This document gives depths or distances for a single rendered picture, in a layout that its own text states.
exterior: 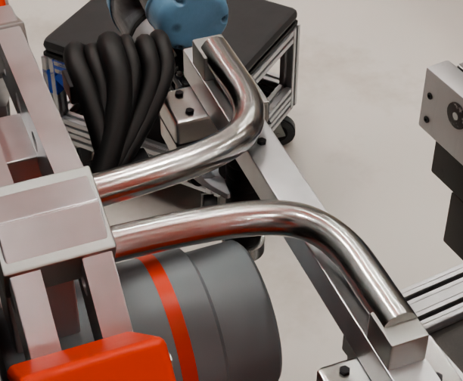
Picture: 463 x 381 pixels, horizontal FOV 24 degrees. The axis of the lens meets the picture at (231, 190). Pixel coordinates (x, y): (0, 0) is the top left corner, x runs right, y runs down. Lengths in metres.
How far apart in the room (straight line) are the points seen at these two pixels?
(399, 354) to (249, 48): 1.46
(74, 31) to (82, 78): 1.33
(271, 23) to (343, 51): 0.56
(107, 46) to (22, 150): 0.19
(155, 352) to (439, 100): 0.86
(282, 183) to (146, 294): 0.14
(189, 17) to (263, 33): 1.11
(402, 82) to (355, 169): 0.35
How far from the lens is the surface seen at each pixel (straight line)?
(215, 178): 1.07
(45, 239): 0.63
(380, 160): 2.42
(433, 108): 1.37
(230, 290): 0.87
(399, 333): 0.72
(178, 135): 0.97
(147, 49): 0.89
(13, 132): 0.74
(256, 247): 1.11
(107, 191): 0.81
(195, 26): 1.09
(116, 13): 1.27
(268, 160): 0.87
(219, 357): 0.86
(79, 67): 0.88
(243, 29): 2.19
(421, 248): 2.23
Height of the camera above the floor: 1.54
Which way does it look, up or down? 42 degrees down
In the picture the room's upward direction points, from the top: straight up
